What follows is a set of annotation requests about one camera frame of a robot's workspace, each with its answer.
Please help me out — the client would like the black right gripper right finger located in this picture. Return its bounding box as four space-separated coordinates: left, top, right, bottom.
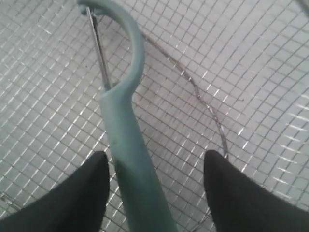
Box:
204 150 309 232

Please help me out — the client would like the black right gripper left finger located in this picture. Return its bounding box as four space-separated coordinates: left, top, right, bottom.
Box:
0 151 110 232

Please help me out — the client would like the teal handled peeler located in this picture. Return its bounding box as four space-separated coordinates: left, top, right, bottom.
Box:
78 0 177 232

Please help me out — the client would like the oval wire mesh basket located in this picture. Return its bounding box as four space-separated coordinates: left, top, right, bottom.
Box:
0 0 309 232

